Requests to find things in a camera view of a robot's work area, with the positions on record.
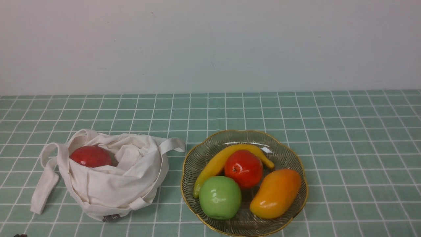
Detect white cloth bag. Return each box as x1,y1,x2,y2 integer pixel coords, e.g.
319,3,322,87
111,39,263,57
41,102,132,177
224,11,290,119
30,129,186,222

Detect yellow banana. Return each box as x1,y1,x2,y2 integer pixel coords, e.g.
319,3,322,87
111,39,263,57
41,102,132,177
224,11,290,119
193,144,275,198

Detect green checkered tablecloth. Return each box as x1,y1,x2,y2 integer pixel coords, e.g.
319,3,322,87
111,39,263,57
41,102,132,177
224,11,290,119
0,90,421,237

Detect green apple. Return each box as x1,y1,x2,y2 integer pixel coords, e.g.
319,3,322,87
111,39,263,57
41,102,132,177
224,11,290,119
199,176,242,220

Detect gold-rimmed glass bowl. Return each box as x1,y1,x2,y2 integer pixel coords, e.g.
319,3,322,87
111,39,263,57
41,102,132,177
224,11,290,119
180,130,308,237

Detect red tomato fruit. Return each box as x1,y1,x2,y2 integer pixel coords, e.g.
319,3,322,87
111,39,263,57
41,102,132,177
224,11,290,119
224,150,263,190

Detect dark red apple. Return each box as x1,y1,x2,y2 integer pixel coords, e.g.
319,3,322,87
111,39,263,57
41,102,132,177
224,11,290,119
70,145,112,168

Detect orange mango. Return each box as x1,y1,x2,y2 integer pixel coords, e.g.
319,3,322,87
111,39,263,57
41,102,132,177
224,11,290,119
249,168,301,219

